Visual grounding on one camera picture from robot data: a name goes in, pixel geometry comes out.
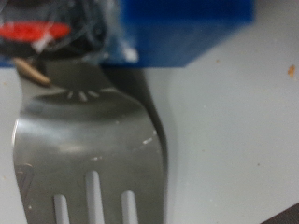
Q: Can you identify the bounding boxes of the blue handled tongs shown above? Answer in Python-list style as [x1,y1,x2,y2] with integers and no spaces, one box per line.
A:
[0,0,255,224]

